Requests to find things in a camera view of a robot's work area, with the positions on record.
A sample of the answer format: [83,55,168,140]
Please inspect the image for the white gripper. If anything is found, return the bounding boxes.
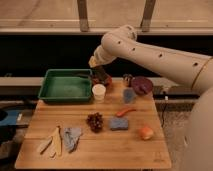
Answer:
[88,45,116,68]

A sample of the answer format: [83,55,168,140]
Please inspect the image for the black eraser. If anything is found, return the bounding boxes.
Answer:
[93,66,108,82]

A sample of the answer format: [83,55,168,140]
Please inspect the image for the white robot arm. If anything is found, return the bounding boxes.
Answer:
[89,25,213,171]

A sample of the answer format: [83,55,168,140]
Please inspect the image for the white paper cup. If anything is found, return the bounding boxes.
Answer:
[92,84,106,101]

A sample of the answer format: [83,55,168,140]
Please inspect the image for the small metal cup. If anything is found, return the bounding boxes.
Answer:
[123,74,133,87]

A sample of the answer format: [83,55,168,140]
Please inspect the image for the blue transparent cup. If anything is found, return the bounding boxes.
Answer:
[123,88,136,103]

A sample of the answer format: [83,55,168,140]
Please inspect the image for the brown bowl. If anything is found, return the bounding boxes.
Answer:
[92,75,112,87]

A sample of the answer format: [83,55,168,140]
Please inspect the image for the green plastic tray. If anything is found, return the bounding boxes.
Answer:
[38,69,92,103]

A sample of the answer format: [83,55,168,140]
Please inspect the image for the orange carrot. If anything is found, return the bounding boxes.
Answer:
[115,107,136,117]

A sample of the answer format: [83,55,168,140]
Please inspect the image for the dark red grape bunch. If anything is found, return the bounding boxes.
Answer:
[86,112,103,133]

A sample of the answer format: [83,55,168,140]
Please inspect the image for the blue sponge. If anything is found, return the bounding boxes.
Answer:
[109,117,129,130]

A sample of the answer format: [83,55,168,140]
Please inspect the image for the blue grey cloth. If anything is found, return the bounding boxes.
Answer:
[63,127,82,153]

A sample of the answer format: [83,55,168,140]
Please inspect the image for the orange round fruit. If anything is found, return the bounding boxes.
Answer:
[139,126,154,140]

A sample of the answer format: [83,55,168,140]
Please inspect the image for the yellow wooden utensils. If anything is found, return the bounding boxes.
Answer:
[36,126,62,158]

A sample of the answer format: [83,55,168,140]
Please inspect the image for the blue object at left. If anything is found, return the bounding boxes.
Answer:
[0,109,21,126]

